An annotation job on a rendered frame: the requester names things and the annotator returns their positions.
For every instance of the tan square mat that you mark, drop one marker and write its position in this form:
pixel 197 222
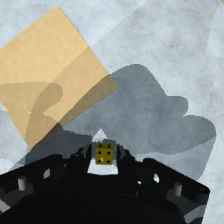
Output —
pixel 49 76

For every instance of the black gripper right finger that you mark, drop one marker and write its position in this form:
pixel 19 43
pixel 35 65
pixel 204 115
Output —
pixel 189 195

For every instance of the yellow die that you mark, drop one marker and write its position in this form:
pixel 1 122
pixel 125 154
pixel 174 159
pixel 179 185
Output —
pixel 104 154

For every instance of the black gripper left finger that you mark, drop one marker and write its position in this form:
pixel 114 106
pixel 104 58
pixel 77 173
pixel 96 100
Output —
pixel 28 179

